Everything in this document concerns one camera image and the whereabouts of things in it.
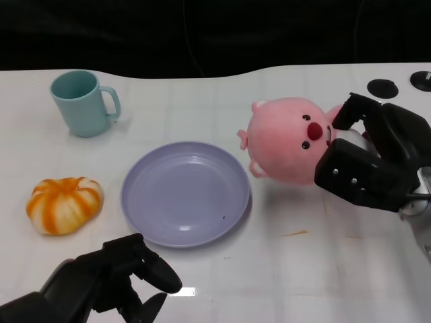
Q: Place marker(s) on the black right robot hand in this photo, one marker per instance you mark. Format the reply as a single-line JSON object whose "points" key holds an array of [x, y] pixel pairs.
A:
{"points": [[397, 141]]}

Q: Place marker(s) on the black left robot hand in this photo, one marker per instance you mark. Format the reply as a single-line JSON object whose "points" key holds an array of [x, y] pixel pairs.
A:
{"points": [[101, 276]]}

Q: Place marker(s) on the pink plush beaver doll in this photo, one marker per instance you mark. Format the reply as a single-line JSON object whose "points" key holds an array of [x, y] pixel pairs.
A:
{"points": [[279, 144]]}

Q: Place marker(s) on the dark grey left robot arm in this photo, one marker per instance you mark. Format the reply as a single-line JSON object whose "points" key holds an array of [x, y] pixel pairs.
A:
{"points": [[27, 307]]}

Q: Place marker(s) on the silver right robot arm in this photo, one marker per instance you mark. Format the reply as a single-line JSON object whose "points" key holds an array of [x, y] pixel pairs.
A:
{"points": [[422, 222]]}

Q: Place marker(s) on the lavender plastic plate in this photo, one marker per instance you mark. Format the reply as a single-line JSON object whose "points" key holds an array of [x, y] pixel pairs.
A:
{"points": [[185, 193]]}

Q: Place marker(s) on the black round table grommet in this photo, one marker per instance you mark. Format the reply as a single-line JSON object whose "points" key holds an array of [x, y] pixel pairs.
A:
{"points": [[382, 88], [421, 80]]}

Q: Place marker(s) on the orange white plush pumpkin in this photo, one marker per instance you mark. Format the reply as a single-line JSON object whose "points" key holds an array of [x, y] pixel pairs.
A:
{"points": [[64, 204]]}

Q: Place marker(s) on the teal plastic mug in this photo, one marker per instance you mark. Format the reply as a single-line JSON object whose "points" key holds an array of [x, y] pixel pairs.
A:
{"points": [[81, 102]]}

